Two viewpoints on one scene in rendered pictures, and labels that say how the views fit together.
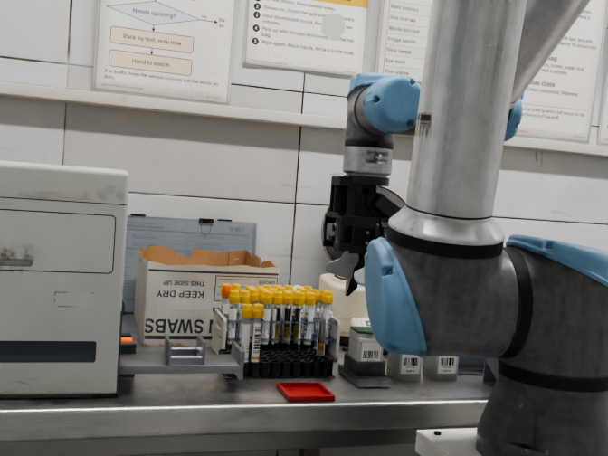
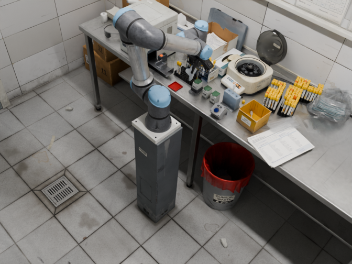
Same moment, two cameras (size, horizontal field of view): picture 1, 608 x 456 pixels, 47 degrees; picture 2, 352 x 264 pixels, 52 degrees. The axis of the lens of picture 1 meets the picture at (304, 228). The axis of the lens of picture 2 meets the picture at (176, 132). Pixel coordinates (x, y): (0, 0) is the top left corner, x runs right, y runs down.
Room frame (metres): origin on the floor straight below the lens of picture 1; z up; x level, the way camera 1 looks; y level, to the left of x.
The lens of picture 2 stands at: (0.08, -1.53, 2.39)
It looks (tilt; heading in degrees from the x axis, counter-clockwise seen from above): 48 degrees down; 58
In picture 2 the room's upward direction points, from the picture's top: 5 degrees clockwise
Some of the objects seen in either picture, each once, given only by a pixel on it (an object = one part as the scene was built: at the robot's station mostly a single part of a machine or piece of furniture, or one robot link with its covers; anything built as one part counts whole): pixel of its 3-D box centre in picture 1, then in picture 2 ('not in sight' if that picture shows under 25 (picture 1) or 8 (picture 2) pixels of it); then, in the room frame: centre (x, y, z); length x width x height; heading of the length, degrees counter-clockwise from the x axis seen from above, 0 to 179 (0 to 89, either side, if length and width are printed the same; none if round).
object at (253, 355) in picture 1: (276, 336); (188, 70); (1.10, 0.03, 0.93); 0.17 x 0.09 x 0.11; 108
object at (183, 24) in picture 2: not in sight; (180, 22); (1.32, 0.53, 0.94); 0.22 x 0.12 x 0.13; 111
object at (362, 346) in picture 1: (365, 351); (197, 85); (1.08, -0.11, 0.92); 0.05 x 0.04 x 0.06; 17
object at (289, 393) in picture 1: (305, 391); (175, 86); (0.98, -0.02, 0.88); 0.07 x 0.07 x 0.01; 17
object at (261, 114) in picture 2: not in sight; (253, 116); (1.24, -0.48, 0.93); 0.13 x 0.13 x 0.10; 13
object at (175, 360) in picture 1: (167, 356); (158, 64); (0.96, 0.18, 0.92); 0.21 x 0.07 x 0.05; 107
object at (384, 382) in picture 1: (364, 368); (196, 89); (1.08, -0.11, 0.89); 0.09 x 0.05 x 0.04; 17
